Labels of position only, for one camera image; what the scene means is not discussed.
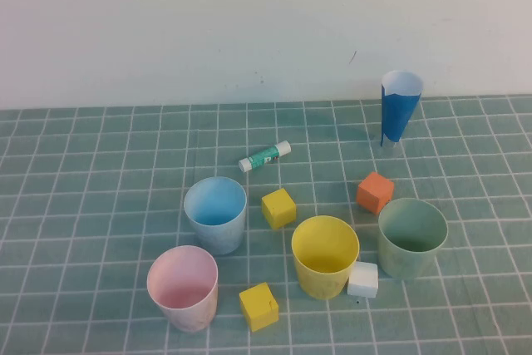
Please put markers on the pink plastic cup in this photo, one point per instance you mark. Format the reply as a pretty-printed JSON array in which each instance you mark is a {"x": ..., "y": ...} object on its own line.
[{"x": 183, "y": 280}]

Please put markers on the green white glue stick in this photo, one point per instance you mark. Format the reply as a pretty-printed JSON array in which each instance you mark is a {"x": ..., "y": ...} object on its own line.
[{"x": 264, "y": 156}]

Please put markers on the yellow cube block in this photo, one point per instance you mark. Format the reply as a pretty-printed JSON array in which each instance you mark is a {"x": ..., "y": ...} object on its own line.
[
  {"x": 279, "y": 207},
  {"x": 258, "y": 307}
]

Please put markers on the white cube block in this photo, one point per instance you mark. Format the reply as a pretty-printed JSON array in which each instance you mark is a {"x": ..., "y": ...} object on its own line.
[{"x": 363, "y": 280}]

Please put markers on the green checked tablecloth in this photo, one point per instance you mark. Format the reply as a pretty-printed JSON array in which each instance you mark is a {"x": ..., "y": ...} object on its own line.
[{"x": 104, "y": 205}]

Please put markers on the blue paper cone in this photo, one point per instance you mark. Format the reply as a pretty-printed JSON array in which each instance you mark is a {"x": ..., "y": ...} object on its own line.
[{"x": 397, "y": 114}]

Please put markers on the yellow plastic cup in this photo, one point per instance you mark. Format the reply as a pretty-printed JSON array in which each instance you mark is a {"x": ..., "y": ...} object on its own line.
[{"x": 324, "y": 255}]

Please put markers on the light blue plastic cup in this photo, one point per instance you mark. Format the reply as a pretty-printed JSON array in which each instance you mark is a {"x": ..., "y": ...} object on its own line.
[{"x": 216, "y": 209}]

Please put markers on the green plastic cup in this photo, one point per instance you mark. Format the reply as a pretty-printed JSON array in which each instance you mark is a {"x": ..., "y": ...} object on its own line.
[{"x": 411, "y": 230}]

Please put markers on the orange cube block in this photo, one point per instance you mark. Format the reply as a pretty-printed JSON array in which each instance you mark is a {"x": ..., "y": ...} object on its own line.
[{"x": 375, "y": 193}]

